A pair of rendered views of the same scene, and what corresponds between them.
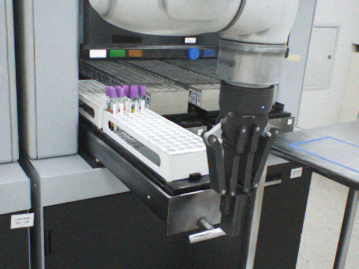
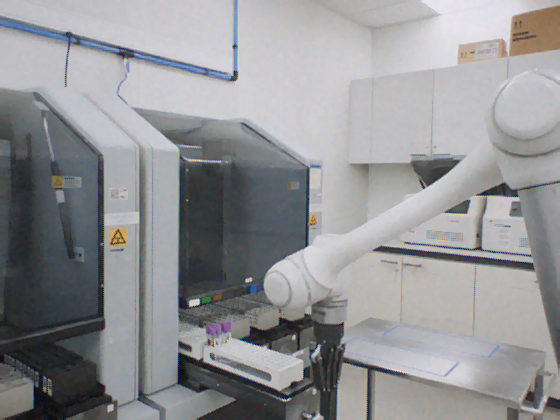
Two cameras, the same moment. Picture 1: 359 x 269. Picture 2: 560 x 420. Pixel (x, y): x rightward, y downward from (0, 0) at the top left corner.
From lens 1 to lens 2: 66 cm
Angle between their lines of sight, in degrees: 22
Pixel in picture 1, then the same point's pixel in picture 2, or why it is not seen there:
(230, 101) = (324, 334)
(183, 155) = (286, 370)
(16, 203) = not seen: outside the picture
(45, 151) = (156, 386)
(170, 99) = (238, 326)
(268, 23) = (342, 291)
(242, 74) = (330, 318)
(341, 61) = not seen: hidden behind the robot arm
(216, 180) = (319, 383)
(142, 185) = (258, 396)
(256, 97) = (338, 330)
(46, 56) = (159, 311)
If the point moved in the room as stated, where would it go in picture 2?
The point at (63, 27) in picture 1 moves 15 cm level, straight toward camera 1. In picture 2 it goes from (170, 288) to (190, 298)
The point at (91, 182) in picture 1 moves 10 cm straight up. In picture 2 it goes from (198, 404) to (198, 370)
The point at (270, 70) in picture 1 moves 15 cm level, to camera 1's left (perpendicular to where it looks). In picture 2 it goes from (343, 314) to (283, 319)
